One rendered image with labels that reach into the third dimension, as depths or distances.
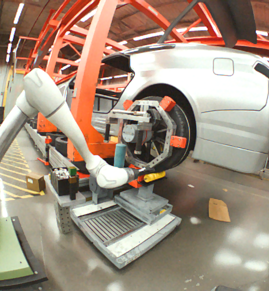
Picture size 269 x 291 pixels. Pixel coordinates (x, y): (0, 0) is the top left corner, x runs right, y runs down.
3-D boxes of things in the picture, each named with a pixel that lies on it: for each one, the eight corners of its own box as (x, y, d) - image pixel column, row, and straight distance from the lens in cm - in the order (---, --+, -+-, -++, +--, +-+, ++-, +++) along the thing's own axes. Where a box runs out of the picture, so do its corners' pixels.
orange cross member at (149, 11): (200, 72, 378) (201, 58, 394) (117, 2, 199) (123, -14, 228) (196, 72, 382) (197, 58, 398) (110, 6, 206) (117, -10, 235)
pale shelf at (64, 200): (86, 201, 98) (86, 198, 97) (61, 207, 93) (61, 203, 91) (62, 176, 133) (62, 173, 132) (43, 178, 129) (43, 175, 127)
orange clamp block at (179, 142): (174, 145, 112) (185, 148, 109) (169, 145, 105) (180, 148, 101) (175, 135, 112) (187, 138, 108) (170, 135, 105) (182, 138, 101)
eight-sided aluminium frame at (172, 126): (167, 175, 117) (180, 103, 112) (163, 177, 111) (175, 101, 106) (120, 157, 149) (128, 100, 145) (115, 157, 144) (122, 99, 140)
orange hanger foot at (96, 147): (127, 156, 178) (131, 127, 172) (88, 160, 146) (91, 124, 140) (118, 152, 189) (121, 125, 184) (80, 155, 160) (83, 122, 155)
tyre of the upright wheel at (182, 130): (142, 171, 165) (200, 165, 131) (126, 175, 148) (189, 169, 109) (133, 113, 173) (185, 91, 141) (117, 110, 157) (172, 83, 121)
